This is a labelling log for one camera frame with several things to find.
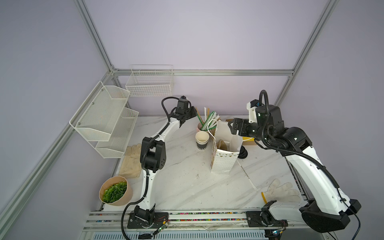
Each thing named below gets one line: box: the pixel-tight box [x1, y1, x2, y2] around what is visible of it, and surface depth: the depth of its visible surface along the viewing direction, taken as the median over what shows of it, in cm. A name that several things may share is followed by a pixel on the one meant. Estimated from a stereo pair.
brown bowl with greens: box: [99, 176, 133, 207], surface depth 73 cm
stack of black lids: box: [237, 145, 248, 159], surface depth 97 cm
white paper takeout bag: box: [207, 119, 243, 175], surface depth 80 cm
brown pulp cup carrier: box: [216, 139, 227, 151], surface depth 100 cm
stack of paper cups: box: [195, 131, 210, 150], surface depth 95 cm
